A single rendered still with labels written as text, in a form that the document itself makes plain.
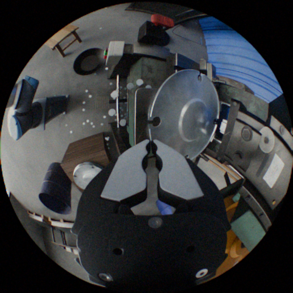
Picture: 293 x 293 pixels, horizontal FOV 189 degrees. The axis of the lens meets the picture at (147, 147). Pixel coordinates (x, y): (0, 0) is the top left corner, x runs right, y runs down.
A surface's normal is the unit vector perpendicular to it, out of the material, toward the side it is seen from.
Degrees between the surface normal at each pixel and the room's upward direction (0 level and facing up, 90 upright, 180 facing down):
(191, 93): 0
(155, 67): 0
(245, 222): 90
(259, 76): 90
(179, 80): 0
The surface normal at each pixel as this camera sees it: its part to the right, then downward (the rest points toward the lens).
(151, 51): 0.41, 0.48
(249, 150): -0.91, 0.18
